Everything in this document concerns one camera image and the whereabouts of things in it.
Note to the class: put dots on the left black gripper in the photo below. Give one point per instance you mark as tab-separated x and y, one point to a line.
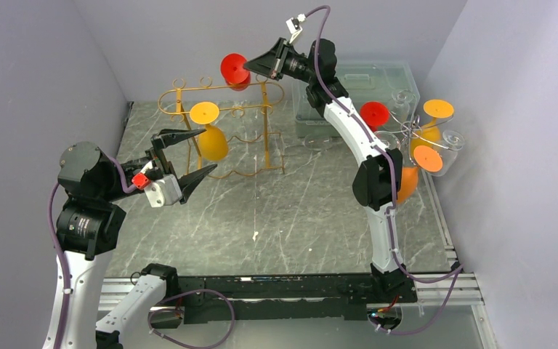
163	138

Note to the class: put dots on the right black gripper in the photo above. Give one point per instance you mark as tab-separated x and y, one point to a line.
272	63

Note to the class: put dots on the red goblet back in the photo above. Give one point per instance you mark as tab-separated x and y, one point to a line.
234	73

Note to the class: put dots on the red goblet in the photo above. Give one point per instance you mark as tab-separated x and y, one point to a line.
374	114
234	73

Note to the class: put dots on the yellow goblet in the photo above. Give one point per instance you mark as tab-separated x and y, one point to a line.
429	134
212	142

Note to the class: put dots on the gold wire glass rack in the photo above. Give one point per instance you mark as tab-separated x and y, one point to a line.
244	118

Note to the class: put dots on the clear stemless glass front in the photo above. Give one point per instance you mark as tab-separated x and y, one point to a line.
402	105

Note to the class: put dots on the tall clear flute glass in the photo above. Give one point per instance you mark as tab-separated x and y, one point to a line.
388	139

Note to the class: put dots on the silver wire glass rack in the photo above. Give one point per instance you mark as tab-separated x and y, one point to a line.
406	131

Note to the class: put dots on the orange goblet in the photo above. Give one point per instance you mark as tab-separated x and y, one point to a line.
426	158

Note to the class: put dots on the clear ribbed wine glass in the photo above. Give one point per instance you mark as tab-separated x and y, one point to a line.
448	148

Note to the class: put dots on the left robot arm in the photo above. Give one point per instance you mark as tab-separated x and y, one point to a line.
85	235

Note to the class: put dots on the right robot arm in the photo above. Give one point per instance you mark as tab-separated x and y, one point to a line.
378	179

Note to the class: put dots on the clear plastic storage box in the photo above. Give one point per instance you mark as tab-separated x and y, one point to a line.
364	82

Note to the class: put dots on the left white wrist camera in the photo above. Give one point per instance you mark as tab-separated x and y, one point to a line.
163	192

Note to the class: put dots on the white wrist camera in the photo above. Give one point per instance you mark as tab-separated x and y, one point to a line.
294	25
163	192

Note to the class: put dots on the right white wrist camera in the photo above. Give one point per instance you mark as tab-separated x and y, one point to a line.
294	25

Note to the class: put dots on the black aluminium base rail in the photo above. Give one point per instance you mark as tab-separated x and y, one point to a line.
349	296

